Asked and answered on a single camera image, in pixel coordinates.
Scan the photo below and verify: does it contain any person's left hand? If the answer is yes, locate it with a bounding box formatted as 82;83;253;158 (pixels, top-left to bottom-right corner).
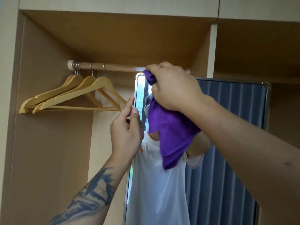
109;95;145;162

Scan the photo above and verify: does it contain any pull-out wardrobe mirror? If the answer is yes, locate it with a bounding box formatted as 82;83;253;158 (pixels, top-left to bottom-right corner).
123;72;271;225

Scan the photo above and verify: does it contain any wooden hanging rod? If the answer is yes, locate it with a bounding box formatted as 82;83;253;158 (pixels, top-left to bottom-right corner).
67;59;191;75

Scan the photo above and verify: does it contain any person's right hand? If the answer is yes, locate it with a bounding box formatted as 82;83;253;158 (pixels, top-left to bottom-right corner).
145;62;207;113

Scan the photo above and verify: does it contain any person's right forearm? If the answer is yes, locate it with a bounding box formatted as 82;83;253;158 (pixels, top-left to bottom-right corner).
185;95;300;225

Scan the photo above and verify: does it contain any person's left forearm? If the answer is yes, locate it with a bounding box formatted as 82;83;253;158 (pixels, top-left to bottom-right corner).
48;154;134;225

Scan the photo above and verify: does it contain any purple cleaning cloth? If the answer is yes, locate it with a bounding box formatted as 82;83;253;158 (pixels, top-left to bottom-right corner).
143;69;202;170

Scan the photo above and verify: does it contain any wooden clothes hanger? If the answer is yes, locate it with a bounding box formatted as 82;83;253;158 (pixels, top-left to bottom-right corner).
18;63;81;114
32;64;103;114
38;64;128;112
22;63;85;113

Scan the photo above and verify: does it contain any light wooden wardrobe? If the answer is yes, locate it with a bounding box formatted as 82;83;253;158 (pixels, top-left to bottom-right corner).
0;0;300;225

